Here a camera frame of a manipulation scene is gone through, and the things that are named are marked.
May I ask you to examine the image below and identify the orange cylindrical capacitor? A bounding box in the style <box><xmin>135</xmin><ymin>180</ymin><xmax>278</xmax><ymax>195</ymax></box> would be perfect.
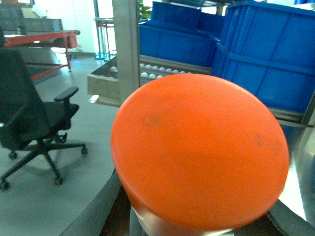
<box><xmin>111</xmin><ymin>74</ymin><xmax>289</xmax><ymax>236</ymax></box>

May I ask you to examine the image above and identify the stainless steel roller rack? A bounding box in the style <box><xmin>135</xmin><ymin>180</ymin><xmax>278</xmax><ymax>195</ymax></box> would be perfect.
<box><xmin>88</xmin><ymin>0</ymin><xmax>314</xmax><ymax>123</ymax></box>

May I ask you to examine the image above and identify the rear blue plastic bin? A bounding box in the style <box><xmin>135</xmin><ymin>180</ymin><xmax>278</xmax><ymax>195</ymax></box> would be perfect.
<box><xmin>139</xmin><ymin>1</ymin><xmax>225</xmax><ymax>67</ymax></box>

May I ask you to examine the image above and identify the black office chair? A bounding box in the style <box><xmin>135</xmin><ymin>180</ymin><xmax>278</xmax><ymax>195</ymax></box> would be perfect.
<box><xmin>0</xmin><ymin>48</ymin><xmax>88</xmax><ymax>190</ymax></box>

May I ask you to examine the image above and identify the large blue plastic bin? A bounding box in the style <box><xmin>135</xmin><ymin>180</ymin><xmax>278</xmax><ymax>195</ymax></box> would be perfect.
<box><xmin>211</xmin><ymin>0</ymin><xmax>315</xmax><ymax>114</ymax></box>

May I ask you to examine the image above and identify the red metal frame table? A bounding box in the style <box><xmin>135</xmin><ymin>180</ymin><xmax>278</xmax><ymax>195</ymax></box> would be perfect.
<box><xmin>4</xmin><ymin>30</ymin><xmax>81</xmax><ymax>81</ymax></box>

